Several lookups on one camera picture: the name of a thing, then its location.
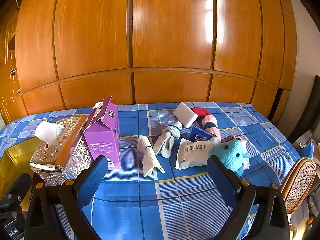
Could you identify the ornate silver tissue box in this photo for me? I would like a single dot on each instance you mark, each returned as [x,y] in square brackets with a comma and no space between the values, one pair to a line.
[67,156]

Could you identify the white wet wipes pack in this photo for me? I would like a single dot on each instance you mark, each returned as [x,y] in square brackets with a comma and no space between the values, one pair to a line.
[192,154]

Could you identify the white tissue in box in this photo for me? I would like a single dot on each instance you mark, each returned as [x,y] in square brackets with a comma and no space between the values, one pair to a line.
[48,132]

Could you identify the red fuzzy sock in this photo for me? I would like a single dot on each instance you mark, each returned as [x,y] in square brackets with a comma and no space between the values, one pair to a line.
[200,112]

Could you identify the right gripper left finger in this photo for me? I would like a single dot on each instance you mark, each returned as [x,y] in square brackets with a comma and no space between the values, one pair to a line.
[77,193]

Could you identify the gold tray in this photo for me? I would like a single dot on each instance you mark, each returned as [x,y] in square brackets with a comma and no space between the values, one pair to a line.
[15,161]

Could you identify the blue Tempo tissue pack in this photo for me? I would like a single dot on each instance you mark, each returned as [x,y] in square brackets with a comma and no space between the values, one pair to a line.
[198,134]

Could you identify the purple cardboard box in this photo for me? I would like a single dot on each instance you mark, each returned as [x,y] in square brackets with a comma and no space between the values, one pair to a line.
[101,133]

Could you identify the wooden wardrobe wall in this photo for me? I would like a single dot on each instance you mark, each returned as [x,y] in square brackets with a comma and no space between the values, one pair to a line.
[64,54]

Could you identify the white sponge block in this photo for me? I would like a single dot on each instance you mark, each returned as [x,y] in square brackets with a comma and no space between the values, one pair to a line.
[185,115]

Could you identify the blue plaid bed sheet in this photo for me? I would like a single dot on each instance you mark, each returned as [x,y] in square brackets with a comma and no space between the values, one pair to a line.
[180,204]

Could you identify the white knit glove bundle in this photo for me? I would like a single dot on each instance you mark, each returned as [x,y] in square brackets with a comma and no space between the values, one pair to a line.
[165,141]

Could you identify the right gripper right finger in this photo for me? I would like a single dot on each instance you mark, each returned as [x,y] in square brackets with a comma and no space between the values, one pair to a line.
[235,195]

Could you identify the blue plush toy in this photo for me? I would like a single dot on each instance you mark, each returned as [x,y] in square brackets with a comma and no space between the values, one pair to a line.
[233,154]

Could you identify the white cloth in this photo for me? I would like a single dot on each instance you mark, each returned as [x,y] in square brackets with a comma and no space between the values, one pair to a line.
[149,161]

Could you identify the pink fuzzy sock roll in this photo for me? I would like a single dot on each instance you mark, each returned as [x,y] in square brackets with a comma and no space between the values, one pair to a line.
[209,124]

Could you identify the rattan chair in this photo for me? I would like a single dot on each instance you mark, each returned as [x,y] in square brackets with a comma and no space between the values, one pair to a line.
[298,183]

